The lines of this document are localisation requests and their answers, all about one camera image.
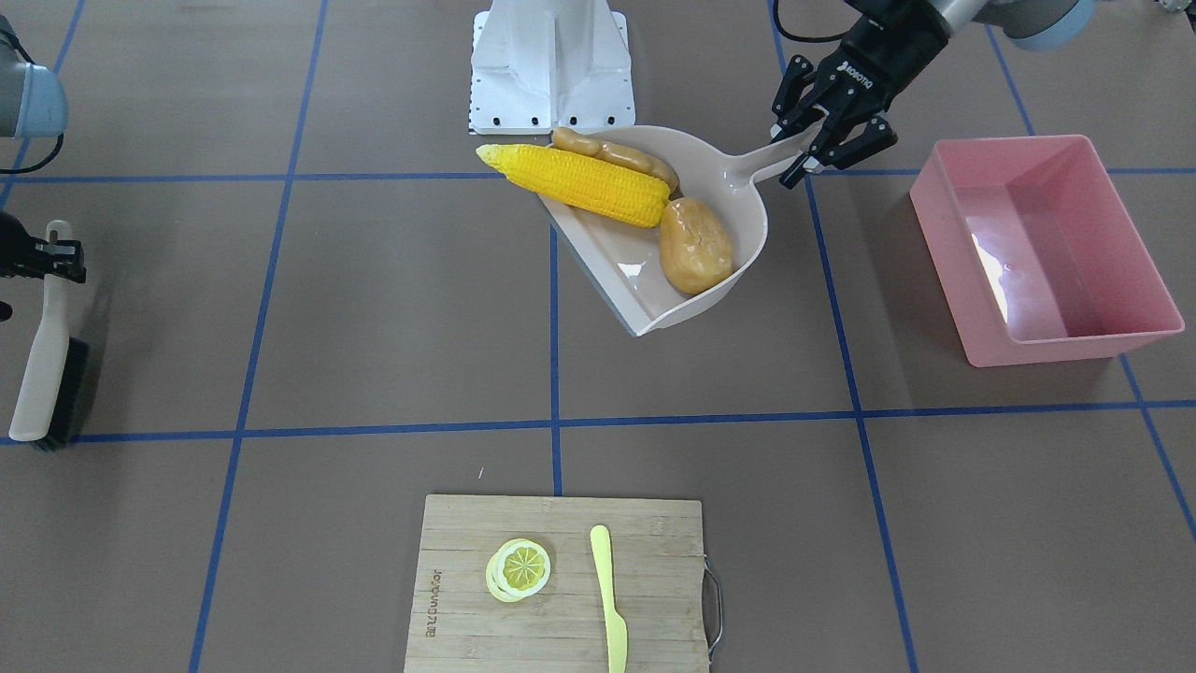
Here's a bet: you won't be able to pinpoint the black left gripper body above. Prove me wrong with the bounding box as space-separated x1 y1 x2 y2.
813 1 952 124

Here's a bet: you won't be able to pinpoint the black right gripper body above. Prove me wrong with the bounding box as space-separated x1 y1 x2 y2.
1 212 38 279

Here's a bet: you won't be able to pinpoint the beige hand brush black bristles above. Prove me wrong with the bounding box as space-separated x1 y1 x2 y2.
8 219 90 452

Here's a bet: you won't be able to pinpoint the brown toy potato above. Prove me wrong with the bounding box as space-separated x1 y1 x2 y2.
659 197 736 295

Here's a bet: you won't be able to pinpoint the beige plastic dustpan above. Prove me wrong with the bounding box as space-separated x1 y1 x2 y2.
542 126 814 337

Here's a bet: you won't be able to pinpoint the yellow toy corn cob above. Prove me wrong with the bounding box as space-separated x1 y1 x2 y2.
475 143 671 227

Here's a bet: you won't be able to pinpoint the tan toy ginger root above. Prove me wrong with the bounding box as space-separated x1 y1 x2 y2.
551 126 679 194

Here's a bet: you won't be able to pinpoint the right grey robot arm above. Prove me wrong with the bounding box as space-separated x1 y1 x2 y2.
1 16 87 285

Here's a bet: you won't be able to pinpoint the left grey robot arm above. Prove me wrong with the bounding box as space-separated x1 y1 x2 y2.
771 1 1096 188

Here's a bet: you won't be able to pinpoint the pink plastic bin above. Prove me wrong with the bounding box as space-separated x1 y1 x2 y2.
909 134 1185 367

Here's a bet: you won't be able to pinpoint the bamboo cutting board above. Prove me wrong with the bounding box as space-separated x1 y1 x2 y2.
403 494 712 672

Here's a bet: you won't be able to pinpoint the yellow toy lemon slices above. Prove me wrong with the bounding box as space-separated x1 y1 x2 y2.
484 539 553 602

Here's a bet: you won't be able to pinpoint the yellow plastic toy knife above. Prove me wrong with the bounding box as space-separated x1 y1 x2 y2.
590 524 631 672

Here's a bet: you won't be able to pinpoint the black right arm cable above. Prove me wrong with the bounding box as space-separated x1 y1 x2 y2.
0 131 65 179

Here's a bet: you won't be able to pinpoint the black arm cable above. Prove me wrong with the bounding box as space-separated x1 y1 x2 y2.
0 131 65 179
771 0 852 45

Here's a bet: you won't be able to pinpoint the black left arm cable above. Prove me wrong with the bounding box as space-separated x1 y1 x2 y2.
771 0 852 45

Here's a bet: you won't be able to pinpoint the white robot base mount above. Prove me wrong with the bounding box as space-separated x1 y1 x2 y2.
466 1 636 136

